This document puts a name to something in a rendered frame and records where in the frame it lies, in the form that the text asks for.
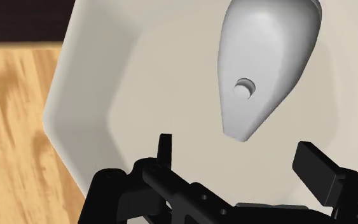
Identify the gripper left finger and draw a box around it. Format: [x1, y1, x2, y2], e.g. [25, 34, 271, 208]
[78, 133, 236, 224]

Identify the grey teardrop-shaped object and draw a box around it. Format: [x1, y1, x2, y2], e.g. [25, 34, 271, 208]
[217, 0, 322, 143]

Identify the white toilet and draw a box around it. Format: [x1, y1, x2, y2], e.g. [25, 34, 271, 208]
[42, 0, 358, 224]

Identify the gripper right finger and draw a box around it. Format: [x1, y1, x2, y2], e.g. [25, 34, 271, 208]
[291, 141, 358, 224]

